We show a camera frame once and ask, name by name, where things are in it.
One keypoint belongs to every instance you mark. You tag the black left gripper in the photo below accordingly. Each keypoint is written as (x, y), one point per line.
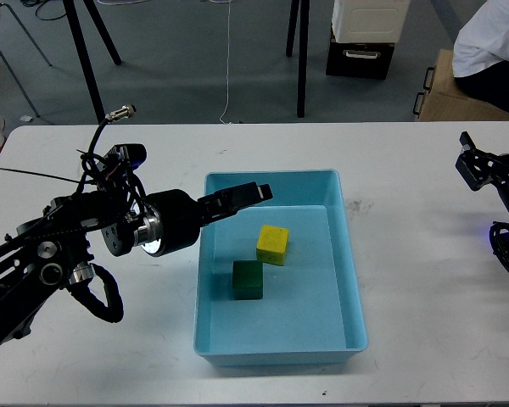
(180, 217)

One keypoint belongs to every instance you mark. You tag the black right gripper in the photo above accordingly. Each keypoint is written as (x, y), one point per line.
(479, 168)

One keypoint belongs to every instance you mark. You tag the yellow cube block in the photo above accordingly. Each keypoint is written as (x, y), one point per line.
(272, 245)

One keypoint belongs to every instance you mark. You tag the green cube block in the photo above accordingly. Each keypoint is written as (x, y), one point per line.
(247, 280)

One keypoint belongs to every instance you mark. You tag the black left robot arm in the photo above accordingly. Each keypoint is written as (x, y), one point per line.
(51, 253)

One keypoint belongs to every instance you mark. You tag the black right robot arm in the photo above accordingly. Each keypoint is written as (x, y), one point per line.
(499, 240)

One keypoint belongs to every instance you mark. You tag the black storage box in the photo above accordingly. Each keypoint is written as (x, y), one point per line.
(359, 60)

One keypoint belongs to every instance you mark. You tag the white plastic storage box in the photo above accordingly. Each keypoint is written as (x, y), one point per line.
(369, 21)

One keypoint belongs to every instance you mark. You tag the seated person white shirt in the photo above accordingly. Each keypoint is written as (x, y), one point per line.
(481, 55)

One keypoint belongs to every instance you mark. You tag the light blue plastic bin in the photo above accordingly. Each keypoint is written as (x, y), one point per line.
(310, 311)

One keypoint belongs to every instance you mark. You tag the black right table legs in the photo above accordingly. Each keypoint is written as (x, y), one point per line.
(298, 28)

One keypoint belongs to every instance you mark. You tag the black table legs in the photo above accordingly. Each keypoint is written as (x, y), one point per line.
(82, 52)
(298, 28)

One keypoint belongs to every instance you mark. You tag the black left table legs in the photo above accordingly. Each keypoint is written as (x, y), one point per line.
(82, 52)

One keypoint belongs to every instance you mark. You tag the cardboard box with handles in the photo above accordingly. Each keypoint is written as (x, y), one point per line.
(442, 100)

